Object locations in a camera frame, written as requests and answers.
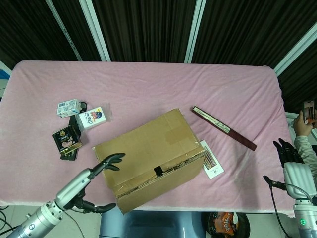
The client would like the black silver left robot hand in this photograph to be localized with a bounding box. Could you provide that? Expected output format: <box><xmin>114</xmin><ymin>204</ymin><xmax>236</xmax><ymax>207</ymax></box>
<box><xmin>53</xmin><ymin>153</ymin><xmax>126</xmax><ymax>214</ymax></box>

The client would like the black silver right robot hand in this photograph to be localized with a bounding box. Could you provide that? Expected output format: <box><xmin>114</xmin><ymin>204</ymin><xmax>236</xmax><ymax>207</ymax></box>
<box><xmin>263</xmin><ymin>138</ymin><xmax>314</xmax><ymax>199</ymax></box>

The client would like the brown cardboard shipping box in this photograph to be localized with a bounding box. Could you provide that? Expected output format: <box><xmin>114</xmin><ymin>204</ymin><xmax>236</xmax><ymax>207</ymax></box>
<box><xmin>93</xmin><ymin>108</ymin><xmax>207</xmax><ymax>215</ymax></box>

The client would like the person's striped sleeve forearm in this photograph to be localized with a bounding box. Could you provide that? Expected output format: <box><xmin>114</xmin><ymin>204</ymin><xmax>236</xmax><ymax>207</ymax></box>
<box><xmin>296</xmin><ymin>135</ymin><xmax>317</xmax><ymax>174</ymax></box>

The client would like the white blue card pack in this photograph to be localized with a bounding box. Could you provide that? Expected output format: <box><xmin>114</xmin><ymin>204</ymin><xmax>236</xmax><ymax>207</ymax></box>
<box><xmin>75</xmin><ymin>106</ymin><xmax>110</xmax><ymax>129</ymax></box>

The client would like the white pack of pens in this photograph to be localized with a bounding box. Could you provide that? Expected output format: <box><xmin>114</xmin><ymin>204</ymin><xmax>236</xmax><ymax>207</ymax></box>
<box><xmin>199</xmin><ymin>140</ymin><xmax>225</xmax><ymax>180</ymax></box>

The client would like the long dark red box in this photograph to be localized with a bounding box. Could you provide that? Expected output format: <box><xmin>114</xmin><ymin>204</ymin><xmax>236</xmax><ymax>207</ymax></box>
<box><xmin>190</xmin><ymin>106</ymin><xmax>258</xmax><ymax>151</ymax></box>

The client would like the black gold food tin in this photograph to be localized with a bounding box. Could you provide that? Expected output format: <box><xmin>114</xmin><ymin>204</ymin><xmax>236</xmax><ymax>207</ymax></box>
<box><xmin>52</xmin><ymin>125</ymin><xmax>82</xmax><ymax>155</ymax></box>

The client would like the smartphone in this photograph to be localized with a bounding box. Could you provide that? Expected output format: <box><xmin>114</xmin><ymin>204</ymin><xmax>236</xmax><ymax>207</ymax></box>
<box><xmin>303</xmin><ymin>100</ymin><xmax>315</xmax><ymax>124</ymax></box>

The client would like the white blue small carton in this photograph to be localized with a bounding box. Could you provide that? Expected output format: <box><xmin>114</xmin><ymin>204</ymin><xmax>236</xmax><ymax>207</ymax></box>
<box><xmin>55</xmin><ymin>98</ymin><xmax>81</xmax><ymax>119</ymax></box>

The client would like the black bowl with orange snack bag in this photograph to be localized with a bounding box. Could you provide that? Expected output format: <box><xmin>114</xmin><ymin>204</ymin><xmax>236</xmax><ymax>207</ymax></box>
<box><xmin>207</xmin><ymin>211</ymin><xmax>250</xmax><ymax>238</ymax></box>

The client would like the pink tablecloth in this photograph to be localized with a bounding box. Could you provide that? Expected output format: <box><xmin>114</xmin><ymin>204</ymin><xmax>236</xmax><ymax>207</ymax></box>
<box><xmin>0</xmin><ymin>60</ymin><xmax>297</xmax><ymax>216</ymax></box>

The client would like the white blue panel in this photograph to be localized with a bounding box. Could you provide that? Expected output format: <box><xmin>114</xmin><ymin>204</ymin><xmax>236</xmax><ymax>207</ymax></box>
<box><xmin>0</xmin><ymin>60</ymin><xmax>12</xmax><ymax>100</ymax></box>

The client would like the black right hand cable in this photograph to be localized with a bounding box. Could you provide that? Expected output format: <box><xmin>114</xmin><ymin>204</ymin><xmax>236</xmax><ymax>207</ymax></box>
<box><xmin>268</xmin><ymin>180</ymin><xmax>293</xmax><ymax>238</ymax></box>

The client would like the white aluminium frame post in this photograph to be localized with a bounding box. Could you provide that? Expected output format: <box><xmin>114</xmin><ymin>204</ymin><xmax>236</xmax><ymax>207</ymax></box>
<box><xmin>183</xmin><ymin>0</ymin><xmax>207</xmax><ymax>64</ymax></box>
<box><xmin>273</xmin><ymin>27</ymin><xmax>317</xmax><ymax>76</ymax></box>
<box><xmin>79</xmin><ymin>0</ymin><xmax>111</xmax><ymax>62</ymax></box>

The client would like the grey slotted rail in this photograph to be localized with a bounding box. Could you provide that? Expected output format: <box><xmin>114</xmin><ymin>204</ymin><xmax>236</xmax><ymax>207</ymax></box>
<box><xmin>45</xmin><ymin>0</ymin><xmax>83</xmax><ymax>61</ymax></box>

